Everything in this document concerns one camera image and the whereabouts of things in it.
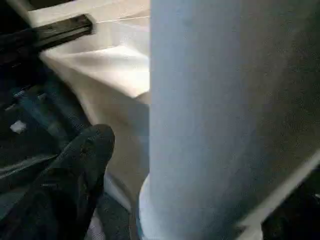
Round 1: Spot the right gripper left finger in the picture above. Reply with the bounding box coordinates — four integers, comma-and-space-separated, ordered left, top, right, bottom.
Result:
0, 123, 116, 240

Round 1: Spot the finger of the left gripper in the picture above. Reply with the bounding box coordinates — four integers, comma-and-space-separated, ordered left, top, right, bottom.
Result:
34, 13, 94, 50

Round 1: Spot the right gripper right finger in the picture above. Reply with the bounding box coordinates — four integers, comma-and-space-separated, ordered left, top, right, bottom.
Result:
260, 192, 320, 240

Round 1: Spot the white plastic table leg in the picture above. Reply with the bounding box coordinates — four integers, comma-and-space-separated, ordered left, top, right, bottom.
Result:
136, 0, 320, 240

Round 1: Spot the black mat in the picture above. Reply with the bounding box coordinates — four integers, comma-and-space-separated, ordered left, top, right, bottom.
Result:
0, 0, 320, 240

